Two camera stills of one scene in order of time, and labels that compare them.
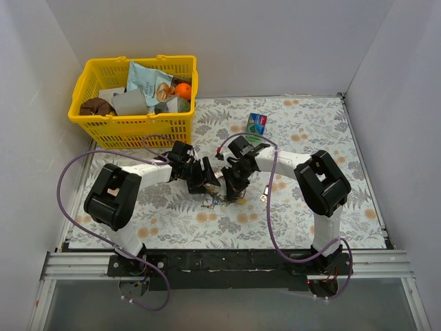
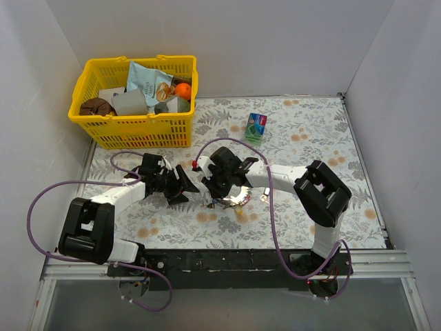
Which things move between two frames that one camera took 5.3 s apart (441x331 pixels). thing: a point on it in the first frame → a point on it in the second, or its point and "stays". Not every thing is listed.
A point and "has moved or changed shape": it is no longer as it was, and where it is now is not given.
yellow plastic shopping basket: [111, 132] stays
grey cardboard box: [130, 103] stays
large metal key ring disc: [221, 191] has moved or changed shape
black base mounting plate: [249, 269] stays
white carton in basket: [107, 94] stays
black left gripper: [198, 176] → [174, 184]
